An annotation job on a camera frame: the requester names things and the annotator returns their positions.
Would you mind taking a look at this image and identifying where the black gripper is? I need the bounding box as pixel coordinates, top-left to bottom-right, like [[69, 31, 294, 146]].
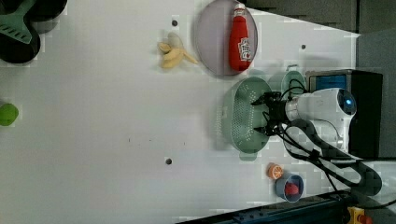
[[252, 91, 287, 136]]

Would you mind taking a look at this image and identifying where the green perforated strainer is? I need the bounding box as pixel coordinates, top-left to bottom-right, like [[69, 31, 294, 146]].
[[220, 77, 271, 161]]

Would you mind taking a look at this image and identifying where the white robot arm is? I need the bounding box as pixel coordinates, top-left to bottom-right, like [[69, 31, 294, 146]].
[[253, 88, 382, 196]]

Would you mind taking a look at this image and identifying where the light green mug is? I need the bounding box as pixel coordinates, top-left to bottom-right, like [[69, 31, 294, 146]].
[[269, 64, 306, 98]]

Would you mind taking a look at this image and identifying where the toy orange half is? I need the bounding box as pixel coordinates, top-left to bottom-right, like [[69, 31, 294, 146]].
[[266, 162, 284, 180]]

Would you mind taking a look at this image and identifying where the red ketchup bottle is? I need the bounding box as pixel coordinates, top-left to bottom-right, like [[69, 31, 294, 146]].
[[229, 3, 252, 72]]

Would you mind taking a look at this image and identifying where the red toy strawberry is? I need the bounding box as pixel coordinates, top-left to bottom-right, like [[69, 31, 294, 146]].
[[284, 183, 299, 196]]

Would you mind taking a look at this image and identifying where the grey round plate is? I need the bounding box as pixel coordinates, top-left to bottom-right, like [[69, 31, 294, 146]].
[[194, 0, 258, 76]]

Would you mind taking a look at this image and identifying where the black toy oven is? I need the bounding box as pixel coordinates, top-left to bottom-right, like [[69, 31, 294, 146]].
[[305, 69, 383, 159]]

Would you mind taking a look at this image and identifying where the peeled toy banana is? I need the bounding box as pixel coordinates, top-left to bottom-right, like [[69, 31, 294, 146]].
[[158, 32, 198, 69]]

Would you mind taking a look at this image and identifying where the yellow red emergency button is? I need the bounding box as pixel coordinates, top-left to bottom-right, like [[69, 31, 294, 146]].
[[347, 206, 373, 224]]

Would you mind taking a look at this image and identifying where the black round pan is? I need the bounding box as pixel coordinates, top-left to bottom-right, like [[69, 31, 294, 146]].
[[0, 0, 68, 63]]

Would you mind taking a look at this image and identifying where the green cylinder object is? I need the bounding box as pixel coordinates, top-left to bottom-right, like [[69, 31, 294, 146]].
[[0, 104, 19, 126]]

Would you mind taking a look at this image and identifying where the green slotted spatula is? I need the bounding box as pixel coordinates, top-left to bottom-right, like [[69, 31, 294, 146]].
[[0, 0, 36, 44]]

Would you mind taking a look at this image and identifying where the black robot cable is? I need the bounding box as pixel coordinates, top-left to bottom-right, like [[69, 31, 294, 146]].
[[278, 78, 396, 210]]

